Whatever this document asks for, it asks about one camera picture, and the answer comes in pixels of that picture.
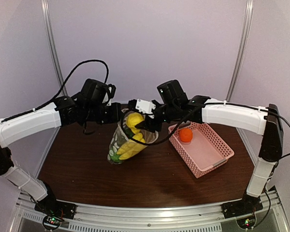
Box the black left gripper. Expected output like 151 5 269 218
84 101 123 124

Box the yellow toy lemon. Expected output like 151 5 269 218
126 112 144 134

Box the clear polka dot zip bag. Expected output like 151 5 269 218
107 108 159 164

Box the yellow toy banana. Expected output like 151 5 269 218
117 139 146 160

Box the orange toy fruit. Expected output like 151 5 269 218
179 128 193 143

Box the green striped toy watermelon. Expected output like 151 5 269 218
110 153 122 163

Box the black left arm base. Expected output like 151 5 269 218
34 182 76 219

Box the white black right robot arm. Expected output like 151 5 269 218
129 80 283 214

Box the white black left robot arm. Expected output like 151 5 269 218
0 79 121 215

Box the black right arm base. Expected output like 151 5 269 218
221 193 263 218

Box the pink perforated plastic basket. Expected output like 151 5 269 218
169 122 234 178

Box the left green circuit board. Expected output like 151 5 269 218
42 216 64 231

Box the green circuit board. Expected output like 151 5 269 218
236 216 256 230
42 216 64 231

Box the right green circuit board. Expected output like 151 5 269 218
236 216 256 230

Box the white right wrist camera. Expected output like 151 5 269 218
128 99 156 119

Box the black right braided cable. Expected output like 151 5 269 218
119 102 228 147

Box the black braided cable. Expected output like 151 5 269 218
119 102 228 147
0 60 110 126

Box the black left braided cable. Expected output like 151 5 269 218
0 60 110 126

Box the left aluminium corner post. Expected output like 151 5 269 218
41 0 64 86

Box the aluminium corner post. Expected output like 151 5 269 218
226 0 254 101
41 0 64 86

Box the aluminium front rail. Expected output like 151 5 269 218
13 186 290 232

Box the right aluminium corner post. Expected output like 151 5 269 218
226 0 254 101

